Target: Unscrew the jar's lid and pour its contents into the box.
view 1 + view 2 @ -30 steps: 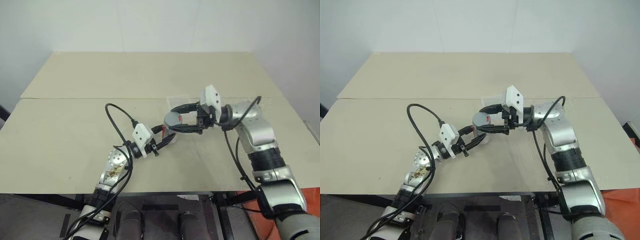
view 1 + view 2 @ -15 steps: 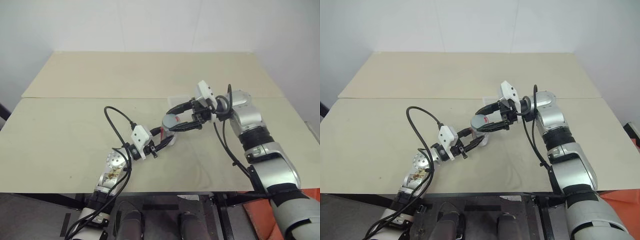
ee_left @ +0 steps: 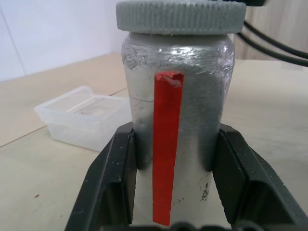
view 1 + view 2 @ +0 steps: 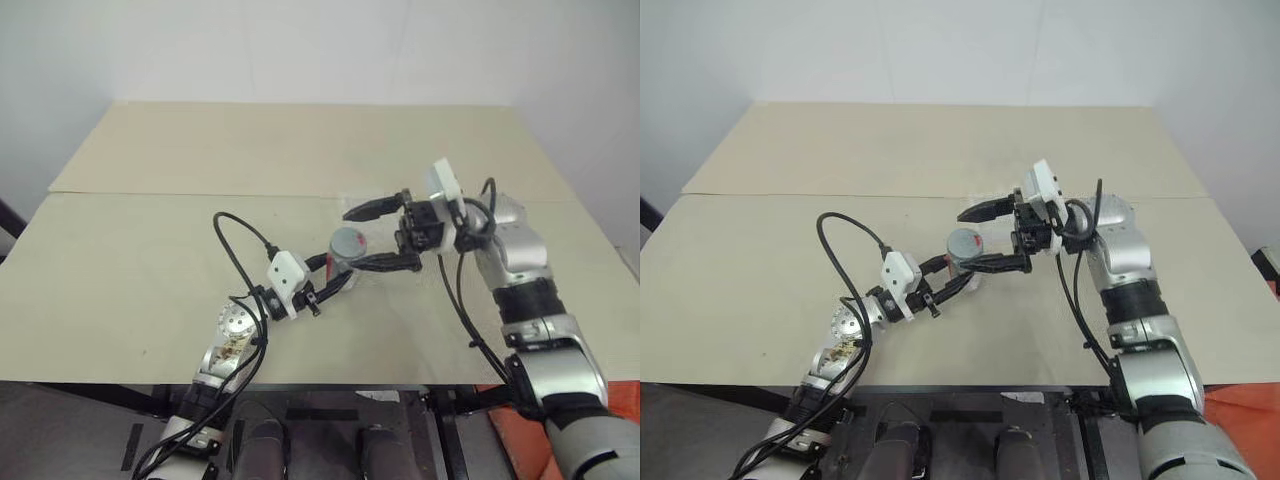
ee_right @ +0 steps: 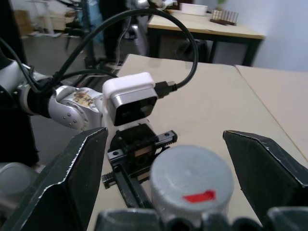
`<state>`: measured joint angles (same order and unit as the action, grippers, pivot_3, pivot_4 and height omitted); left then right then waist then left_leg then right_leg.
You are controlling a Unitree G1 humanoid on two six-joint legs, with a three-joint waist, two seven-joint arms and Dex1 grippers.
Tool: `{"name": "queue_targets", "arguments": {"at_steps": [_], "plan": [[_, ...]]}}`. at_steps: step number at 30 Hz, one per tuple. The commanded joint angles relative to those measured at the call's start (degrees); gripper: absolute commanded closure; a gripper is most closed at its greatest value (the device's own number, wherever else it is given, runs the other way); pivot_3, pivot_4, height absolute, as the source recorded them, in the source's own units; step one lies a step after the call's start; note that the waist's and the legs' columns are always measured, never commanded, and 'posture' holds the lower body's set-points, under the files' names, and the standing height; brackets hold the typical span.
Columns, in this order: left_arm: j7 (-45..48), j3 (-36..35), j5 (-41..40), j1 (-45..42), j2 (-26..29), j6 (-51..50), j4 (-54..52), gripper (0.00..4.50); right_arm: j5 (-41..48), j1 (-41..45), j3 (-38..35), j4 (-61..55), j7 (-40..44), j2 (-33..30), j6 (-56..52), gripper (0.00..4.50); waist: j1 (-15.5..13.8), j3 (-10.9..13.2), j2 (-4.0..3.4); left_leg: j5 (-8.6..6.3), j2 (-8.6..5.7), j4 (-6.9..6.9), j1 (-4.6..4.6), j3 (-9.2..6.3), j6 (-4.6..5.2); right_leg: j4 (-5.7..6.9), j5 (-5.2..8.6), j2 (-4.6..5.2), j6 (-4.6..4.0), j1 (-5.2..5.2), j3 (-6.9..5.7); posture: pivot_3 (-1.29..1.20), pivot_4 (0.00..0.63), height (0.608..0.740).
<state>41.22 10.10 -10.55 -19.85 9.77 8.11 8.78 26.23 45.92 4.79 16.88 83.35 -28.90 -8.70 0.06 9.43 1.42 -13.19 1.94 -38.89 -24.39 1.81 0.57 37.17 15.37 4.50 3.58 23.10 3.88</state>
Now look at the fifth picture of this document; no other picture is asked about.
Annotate person in dark trousers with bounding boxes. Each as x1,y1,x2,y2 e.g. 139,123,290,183
99,0,132,70

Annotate white rectangular box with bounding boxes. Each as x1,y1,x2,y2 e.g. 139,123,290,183
180,2,208,16

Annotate black robot torso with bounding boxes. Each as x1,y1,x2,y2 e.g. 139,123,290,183
0,105,40,169

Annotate wooden table black legs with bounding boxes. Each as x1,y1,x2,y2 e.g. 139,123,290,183
146,9,266,67

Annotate wooden slatted rack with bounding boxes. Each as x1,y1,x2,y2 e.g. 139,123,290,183
209,10,240,26

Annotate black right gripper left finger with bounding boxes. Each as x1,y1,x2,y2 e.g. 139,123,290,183
0,127,109,231

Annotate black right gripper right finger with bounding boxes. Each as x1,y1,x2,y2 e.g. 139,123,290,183
222,129,308,226

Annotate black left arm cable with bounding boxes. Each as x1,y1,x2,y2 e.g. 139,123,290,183
0,8,199,99

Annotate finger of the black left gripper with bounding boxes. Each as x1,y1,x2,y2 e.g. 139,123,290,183
115,163,155,209

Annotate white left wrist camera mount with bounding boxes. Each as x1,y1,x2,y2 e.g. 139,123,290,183
101,72,160,135

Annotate silver background robot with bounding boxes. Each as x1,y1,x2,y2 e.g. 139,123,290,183
125,0,180,56

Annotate grey roll with red mark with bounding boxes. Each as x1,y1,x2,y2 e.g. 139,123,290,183
150,144,235,214

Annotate brown cardboard box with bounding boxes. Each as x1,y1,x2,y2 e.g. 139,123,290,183
13,9,33,37

